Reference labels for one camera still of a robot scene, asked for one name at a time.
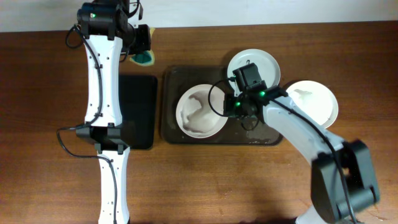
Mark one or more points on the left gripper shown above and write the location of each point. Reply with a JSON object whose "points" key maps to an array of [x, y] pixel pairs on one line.
{"points": [[143, 40]]}

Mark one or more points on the small black tray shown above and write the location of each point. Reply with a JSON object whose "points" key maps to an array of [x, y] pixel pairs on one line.
{"points": [[138, 99]]}

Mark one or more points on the white plate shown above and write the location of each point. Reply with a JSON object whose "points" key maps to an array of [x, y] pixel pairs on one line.
{"points": [[267, 67], [316, 100], [194, 115]]}

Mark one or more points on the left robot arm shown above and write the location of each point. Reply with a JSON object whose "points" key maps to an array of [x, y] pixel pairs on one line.
{"points": [[107, 35]]}

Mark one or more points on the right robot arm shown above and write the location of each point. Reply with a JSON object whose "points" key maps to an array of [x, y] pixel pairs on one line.
{"points": [[343, 180]]}

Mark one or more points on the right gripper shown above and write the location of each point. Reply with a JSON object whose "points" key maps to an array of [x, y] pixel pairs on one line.
{"points": [[232, 107]]}

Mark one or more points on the green yellow sponge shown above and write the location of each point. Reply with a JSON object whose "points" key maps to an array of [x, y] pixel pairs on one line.
{"points": [[144, 59]]}

